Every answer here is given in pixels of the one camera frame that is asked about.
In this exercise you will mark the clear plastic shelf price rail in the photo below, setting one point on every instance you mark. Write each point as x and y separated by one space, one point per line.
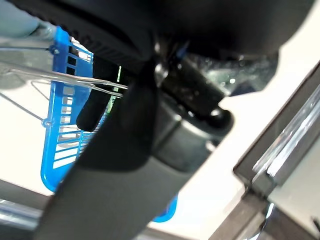
287 155
17 215

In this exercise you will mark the dark drinks shelf unit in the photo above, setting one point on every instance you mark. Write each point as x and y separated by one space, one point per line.
20 190

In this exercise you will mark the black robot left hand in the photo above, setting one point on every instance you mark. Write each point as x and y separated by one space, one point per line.
162 25

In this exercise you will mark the dark empty shelf unit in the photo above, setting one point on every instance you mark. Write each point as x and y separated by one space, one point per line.
275 130

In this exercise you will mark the blue plastic shopping basket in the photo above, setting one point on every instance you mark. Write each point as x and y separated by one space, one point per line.
56 75

